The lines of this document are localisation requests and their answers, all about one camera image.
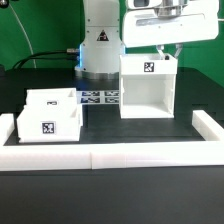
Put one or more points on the white fiducial marker sheet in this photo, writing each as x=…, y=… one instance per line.
x=98, y=97

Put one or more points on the white drawer cabinet frame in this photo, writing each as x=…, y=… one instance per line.
x=147, y=85

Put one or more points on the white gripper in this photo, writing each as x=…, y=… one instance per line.
x=173, y=21

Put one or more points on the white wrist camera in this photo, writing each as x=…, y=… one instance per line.
x=142, y=4

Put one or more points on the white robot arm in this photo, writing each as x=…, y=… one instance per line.
x=100, y=50

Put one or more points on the white drawer box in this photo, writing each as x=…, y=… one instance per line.
x=54, y=97
x=50, y=125

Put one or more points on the white U-shaped fence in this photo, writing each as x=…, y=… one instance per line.
x=207, y=152

